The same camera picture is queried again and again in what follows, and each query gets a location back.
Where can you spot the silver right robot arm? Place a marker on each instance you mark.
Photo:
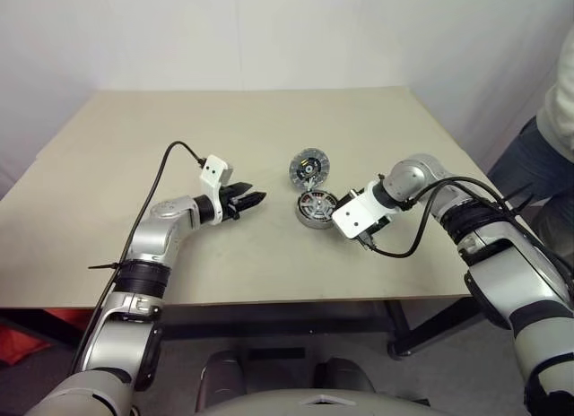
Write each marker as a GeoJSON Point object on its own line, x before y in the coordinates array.
{"type": "Point", "coordinates": [515, 272]}

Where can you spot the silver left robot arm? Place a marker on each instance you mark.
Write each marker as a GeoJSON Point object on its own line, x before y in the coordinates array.
{"type": "Point", "coordinates": [152, 236]}

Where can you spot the dark grey rounded shape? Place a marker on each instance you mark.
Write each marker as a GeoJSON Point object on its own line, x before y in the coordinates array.
{"type": "Point", "coordinates": [222, 371]}
{"type": "Point", "coordinates": [345, 373]}

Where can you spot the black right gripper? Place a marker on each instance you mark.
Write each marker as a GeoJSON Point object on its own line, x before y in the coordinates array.
{"type": "Point", "coordinates": [380, 225]}

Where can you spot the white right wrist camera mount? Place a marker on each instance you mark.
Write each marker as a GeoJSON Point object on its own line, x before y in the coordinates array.
{"type": "Point", "coordinates": [354, 214]}

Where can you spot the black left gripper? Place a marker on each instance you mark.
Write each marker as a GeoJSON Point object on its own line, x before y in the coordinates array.
{"type": "Point", "coordinates": [229, 203]}

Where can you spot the black table frame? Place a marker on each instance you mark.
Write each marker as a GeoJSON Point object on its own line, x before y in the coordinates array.
{"type": "Point", "coordinates": [269, 323]}

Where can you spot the silver spoked rotor black rim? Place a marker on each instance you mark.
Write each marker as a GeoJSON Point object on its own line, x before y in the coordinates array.
{"type": "Point", "coordinates": [319, 206]}

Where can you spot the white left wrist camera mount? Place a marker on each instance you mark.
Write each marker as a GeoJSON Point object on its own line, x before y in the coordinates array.
{"type": "Point", "coordinates": [214, 169]}

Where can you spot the red fabric item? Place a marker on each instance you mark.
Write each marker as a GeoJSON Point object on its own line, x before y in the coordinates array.
{"type": "Point", "coordinates": [18, 344]}

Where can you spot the person in white sweater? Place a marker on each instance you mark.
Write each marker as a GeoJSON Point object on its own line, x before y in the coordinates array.
{"type": "Point", "coordinates": [556, 120]}

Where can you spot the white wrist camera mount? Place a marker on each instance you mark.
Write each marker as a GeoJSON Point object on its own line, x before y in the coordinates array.
{"type": "Point", "coordinates": [214, 169]}
{"type": "Point", "coordinates": [354, 214]}

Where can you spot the silver robot torso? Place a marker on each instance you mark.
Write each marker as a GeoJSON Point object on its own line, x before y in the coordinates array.
{"type": "Point", "coordinates": [314, 404]}

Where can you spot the grey motor cover circuit board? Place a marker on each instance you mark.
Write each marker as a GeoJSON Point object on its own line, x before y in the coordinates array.
{"type": "Point", "coordinates": [324, 165]}

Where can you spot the silver motor housing copper windings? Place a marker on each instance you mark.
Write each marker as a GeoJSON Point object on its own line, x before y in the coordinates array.
{"type": "Point", "coordinates": [309, 223]}

